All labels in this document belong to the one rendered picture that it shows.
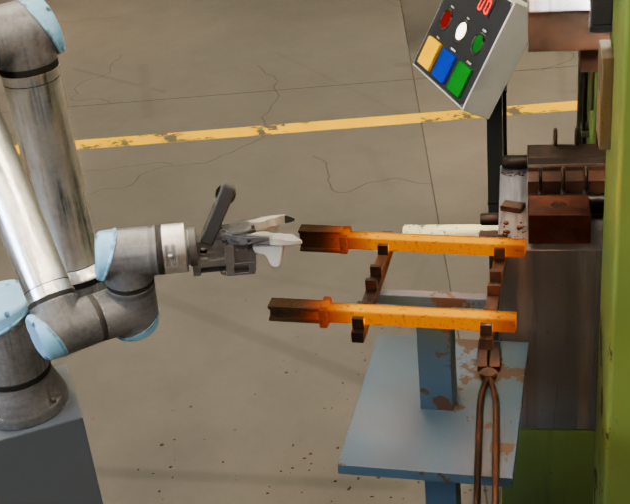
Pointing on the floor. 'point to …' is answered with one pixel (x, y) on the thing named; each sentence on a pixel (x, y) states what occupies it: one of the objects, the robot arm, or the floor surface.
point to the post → (494, 165)
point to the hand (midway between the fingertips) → (298, 226)
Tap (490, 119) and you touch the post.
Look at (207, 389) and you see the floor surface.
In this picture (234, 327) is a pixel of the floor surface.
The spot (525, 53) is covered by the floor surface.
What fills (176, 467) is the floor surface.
